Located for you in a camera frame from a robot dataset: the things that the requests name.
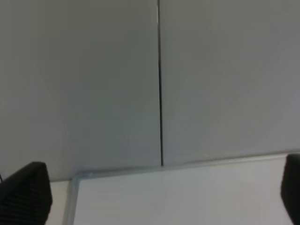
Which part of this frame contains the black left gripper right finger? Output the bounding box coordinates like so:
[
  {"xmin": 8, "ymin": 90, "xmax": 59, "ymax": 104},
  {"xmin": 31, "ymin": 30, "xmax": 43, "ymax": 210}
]
[{"xmin": 281, "ymin": 154, "xmax": 300, "ymax": 225}]

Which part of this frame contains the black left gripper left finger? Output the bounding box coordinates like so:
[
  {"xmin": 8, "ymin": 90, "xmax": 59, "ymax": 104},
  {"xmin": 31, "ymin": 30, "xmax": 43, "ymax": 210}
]
[{"xmin": 0, "ymin": 162, "xmax": 53, "ymax": 225}]

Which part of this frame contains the white whiteboard with aluminium frame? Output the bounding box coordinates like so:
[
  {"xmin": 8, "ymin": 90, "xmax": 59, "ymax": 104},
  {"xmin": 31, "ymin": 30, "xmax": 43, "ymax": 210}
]
[{"xmin": 65, "ymin": 153, "xmax": 291, "ymax": 225}]

